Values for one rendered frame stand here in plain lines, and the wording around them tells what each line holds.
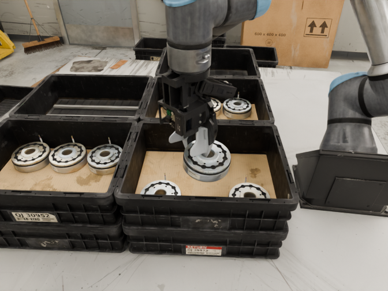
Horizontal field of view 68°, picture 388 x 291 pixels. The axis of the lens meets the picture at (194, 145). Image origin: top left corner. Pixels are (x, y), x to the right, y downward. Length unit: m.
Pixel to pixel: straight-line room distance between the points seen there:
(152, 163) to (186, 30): 0.49
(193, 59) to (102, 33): 3.80
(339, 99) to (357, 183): 0.24
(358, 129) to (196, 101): 0.51
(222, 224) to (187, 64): 0.38
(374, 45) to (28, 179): 0.95
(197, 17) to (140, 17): 3.58
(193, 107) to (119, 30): 3.66
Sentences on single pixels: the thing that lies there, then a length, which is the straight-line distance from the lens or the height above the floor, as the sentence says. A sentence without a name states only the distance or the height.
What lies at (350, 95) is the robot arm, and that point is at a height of 1.01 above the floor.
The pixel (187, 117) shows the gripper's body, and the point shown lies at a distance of 0.51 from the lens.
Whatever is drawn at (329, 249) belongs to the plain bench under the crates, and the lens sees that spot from 0.90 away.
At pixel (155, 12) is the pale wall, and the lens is 3.96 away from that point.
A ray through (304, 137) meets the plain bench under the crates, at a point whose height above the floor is 0.70.
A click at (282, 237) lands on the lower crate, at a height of 0.81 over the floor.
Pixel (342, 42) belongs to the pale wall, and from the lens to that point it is 4.09.
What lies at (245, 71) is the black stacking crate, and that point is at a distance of 1.41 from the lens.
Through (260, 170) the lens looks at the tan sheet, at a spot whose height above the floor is 0.83.
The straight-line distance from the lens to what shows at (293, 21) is 3.68.
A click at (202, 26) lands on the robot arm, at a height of 1.27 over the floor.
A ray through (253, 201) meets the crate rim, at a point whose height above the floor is 0.93.
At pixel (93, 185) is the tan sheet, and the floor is 0.83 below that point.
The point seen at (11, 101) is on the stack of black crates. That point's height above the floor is 0.38.
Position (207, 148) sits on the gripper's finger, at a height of 1.02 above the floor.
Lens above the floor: 1.40
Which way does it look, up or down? 39 degrees down
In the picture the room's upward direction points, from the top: straight up
